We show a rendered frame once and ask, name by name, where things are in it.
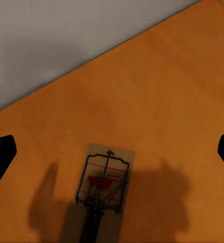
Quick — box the mousetrap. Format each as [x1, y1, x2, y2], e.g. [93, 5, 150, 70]
[60, 143, 135, 243]

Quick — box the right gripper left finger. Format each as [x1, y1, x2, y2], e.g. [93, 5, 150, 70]
[0, 135, 17, 180]

